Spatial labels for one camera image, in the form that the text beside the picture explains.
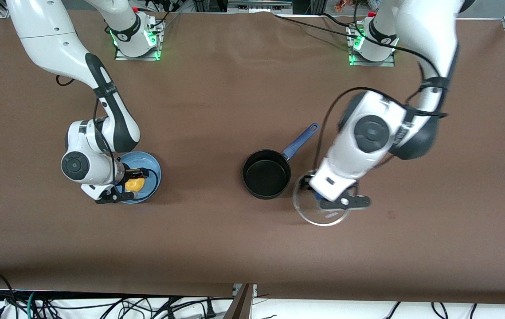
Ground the glass pot lid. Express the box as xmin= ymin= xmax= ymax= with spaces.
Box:
xmin=293 ymin=174 xmax=352 ymax=227

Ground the blue round plate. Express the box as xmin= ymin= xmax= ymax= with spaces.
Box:
xmin=115 ymin=152 xmax=162 ymax=204

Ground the black pot with blue handle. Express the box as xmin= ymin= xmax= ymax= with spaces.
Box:
xmin=242 ymin=123 xmax=320 ymax=200

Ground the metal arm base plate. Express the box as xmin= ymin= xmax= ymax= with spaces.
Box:
xmin=114 ymin=12 xmax=166 ymax=61
xmin=347 ymin=20 xmax=397 ymax=67

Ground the black plug cable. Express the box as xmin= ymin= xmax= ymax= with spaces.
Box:
xmin=164 ymin=296 xmax=217 ymax=319

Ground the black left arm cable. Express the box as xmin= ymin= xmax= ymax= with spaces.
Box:
xmin=274 ymin=12 xmax=450 ymax=179

